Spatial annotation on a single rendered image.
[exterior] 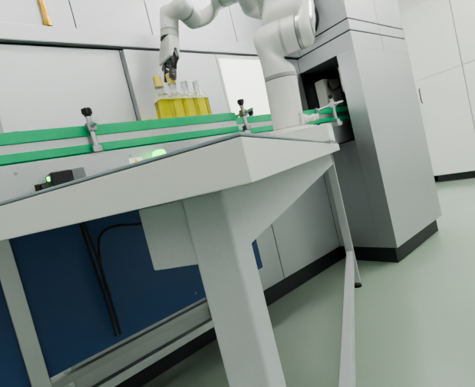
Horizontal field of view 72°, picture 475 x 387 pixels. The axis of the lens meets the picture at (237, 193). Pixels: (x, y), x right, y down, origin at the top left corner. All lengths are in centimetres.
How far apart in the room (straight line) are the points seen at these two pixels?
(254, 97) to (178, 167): 160
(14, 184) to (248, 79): 125
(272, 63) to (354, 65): 108
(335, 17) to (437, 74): 281
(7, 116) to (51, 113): 13
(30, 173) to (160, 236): 71
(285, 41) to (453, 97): 382
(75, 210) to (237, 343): 18
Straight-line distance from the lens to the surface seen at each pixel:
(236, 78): 178
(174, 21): 148
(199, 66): 166
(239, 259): 28
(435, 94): 474
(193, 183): 23
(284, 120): 97
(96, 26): 155
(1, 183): 98
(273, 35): 100
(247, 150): 22
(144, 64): 152
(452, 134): 471
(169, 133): 116
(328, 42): 213
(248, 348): 31
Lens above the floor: 72
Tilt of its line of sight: 3 degrees down
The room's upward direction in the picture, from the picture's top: 14 degrees counter-clockwise
